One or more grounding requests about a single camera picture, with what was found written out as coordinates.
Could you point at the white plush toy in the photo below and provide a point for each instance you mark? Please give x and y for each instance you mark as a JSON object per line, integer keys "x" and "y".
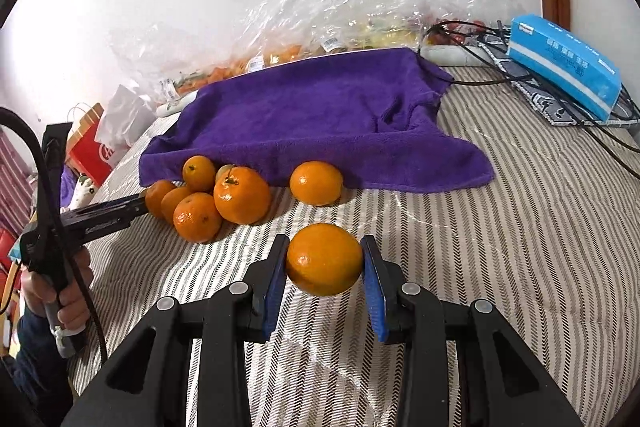
{"x": 82, "y": 191}

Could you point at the white plastic bag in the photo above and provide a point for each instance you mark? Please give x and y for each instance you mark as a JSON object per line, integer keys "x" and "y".
{"x": 122, "y": 117}

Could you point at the white power strip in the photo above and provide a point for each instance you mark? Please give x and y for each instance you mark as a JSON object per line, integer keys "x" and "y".
{"x": 450, "y": 55}

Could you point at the grey patterned pouch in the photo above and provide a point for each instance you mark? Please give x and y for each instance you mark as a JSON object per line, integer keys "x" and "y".
{"x": 540, "y": 99}

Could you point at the blue tissue pack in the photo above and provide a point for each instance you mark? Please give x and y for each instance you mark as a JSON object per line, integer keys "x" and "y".
{"x": 565, "y": 62}

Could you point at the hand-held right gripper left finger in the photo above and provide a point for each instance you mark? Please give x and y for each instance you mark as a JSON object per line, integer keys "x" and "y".
{"x": 274, "y": 292}

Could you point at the large orange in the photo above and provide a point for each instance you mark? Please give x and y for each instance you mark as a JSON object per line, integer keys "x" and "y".
{"x": 316, "y": 183}
{"x": 242, "y": 197}
{"x": 324, "y": 259}

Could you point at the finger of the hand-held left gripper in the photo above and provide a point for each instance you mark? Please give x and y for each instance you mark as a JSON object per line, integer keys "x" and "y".
{"x": 115, "y": 214}

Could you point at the clear bag of leafy mandarins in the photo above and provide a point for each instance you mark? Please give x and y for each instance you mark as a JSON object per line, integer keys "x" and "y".
{"x": 175, "y": 62}

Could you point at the person's left hand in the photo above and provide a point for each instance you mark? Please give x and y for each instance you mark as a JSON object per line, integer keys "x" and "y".
{"x": 77, "y": 297}

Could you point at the small mandarin orange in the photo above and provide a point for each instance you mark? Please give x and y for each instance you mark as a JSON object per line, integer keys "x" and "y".
{"x": 198, "y": 173}
{"x": 174, "y": 202}
{"x": 197, "y": 218}
{"x": 158, "y": 196}

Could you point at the striped bed cover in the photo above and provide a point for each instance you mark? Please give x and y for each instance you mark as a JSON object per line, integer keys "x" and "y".
{"x": 525, "y": 257}

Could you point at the purple towel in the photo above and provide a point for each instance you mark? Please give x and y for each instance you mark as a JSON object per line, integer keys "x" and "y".
{"x": 310, "y": 122}

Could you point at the person's left forearm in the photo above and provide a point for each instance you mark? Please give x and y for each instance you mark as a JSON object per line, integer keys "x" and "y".
{"x": 37, "y": 357}

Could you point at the clear bag of kumquats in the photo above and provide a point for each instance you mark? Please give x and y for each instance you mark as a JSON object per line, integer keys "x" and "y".
{"x": 300, "y": 22}

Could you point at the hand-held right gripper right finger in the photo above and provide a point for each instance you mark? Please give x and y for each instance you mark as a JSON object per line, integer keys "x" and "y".
{"x": 375, "y": 294}

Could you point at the red paper bag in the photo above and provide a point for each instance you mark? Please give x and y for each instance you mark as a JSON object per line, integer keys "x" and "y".
{"x": 90, "y": 157}

